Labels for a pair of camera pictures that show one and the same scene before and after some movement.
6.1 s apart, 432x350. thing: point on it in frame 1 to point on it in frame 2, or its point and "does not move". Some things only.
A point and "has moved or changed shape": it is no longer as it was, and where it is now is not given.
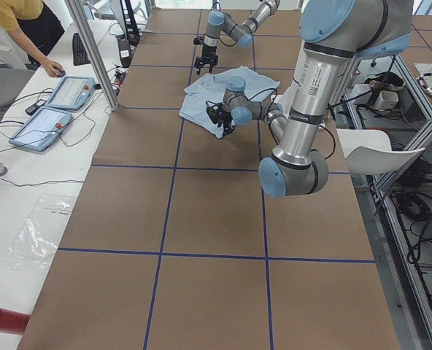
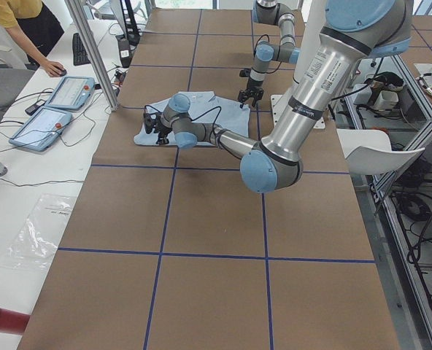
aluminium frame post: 82,19 does not move
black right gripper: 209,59 to 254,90
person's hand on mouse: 53,68 does not move
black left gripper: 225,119 to 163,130
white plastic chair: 369,151 does not move
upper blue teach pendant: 71,93 does not move
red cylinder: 4,320 does not move
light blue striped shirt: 209,89 has moved or changed shape
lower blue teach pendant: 42,129 does not move
